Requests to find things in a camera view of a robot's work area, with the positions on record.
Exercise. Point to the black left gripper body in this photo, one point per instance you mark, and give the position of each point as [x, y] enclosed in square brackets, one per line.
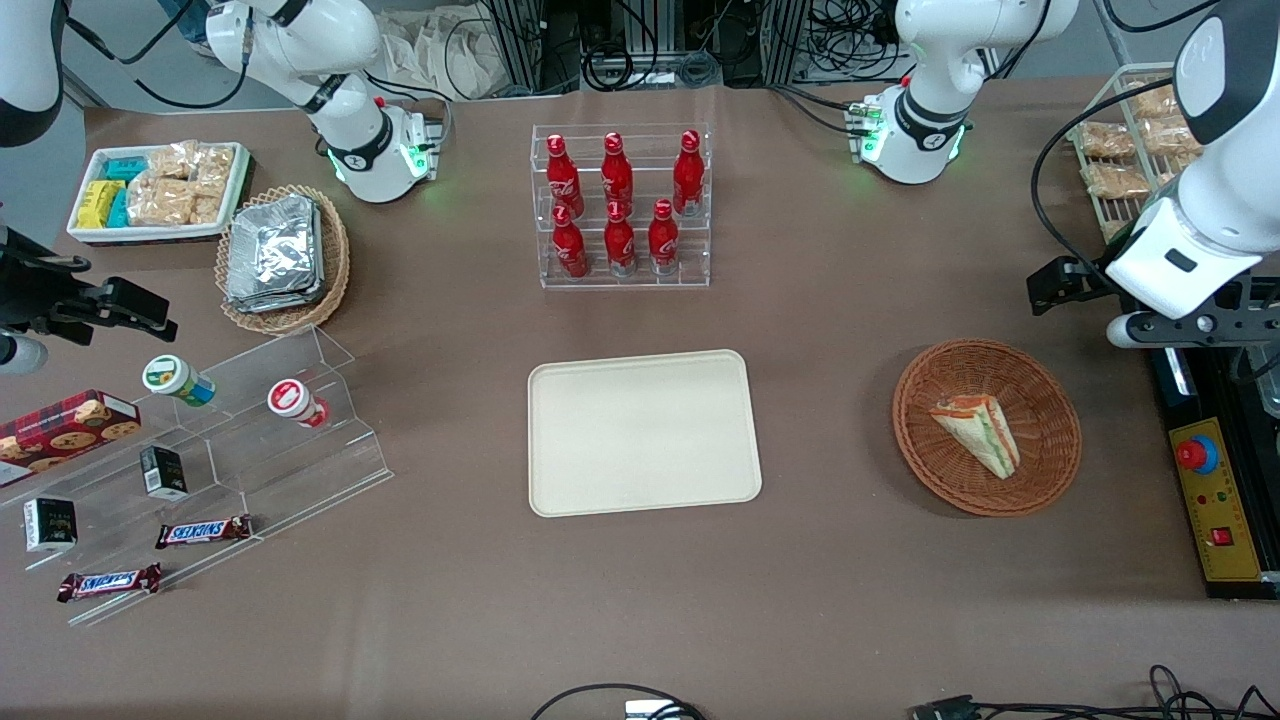
[1090, 275]

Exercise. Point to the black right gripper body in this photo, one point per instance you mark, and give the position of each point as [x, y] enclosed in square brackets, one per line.
[35, 290]

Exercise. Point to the triangular sandwich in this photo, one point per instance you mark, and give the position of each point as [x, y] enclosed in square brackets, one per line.
[985, 435]

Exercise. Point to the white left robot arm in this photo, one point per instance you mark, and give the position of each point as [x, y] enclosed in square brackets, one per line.
[920, 130]

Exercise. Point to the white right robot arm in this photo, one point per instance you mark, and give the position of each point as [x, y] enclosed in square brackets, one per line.
[370, 150]

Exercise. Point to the white rectangular snack tray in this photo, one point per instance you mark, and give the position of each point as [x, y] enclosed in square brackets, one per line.
[150, 236]

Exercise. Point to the round brown wicker basket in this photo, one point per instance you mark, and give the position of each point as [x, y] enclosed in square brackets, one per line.
[1045, 400]

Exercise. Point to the oval tan wicker basket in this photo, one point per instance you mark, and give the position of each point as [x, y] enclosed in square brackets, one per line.
[337, 270]

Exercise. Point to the cream plastic tray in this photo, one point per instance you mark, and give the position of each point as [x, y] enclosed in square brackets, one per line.
[640, 430]

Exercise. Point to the green lid cup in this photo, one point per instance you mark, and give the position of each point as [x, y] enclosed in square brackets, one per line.
[165, 375]

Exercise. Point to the teal snack pack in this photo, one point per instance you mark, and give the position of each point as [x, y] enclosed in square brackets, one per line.
[125, 168]
[118, 210]

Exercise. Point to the yellow snack pack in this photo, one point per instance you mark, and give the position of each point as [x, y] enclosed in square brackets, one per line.
[95, 205]

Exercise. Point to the red tartan cookie box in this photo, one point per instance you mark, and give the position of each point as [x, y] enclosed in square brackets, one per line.
[60, 430]

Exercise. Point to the stack of silver foil packs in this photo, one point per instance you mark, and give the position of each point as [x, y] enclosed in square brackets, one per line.
[275, 250]

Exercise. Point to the red lid cup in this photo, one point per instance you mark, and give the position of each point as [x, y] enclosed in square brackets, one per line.
[288, 398]

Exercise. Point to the red emergency stop button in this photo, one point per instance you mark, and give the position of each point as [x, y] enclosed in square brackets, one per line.
[1197, 455]

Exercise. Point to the small black white box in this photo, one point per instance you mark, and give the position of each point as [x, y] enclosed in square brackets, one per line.
[50, 525]

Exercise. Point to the brown Snickers bar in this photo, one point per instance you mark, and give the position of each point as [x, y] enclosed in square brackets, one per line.
[205, 532]
[110, 582]

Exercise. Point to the black yellow control box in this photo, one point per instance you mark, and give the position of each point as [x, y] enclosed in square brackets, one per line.
[1225, 500]

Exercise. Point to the clear acrylic step display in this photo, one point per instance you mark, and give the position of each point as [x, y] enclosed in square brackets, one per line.
[340, 470]

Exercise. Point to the person leg in jeans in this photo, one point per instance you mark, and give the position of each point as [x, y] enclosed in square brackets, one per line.
[195, 20]

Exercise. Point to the red cola bottle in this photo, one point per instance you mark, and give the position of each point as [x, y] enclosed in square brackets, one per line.
[563, 178]
[687, 175]
[663, 242]
[620, 243]
[617, 175]
[570, 248]

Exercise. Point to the white cloth bag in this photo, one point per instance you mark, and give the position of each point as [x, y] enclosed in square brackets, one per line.
[440, 55]

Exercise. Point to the clear acrylic bottle rack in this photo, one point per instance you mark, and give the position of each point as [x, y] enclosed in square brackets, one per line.
[590, 282]

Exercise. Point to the small white device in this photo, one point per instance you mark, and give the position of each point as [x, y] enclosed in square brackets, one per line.
[645, 710]

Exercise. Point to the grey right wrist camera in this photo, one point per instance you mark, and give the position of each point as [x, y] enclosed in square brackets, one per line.
[20, 355]

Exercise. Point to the aluminium frame profile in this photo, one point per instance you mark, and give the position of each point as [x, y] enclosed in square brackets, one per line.
[790, 40]
[520, 40]

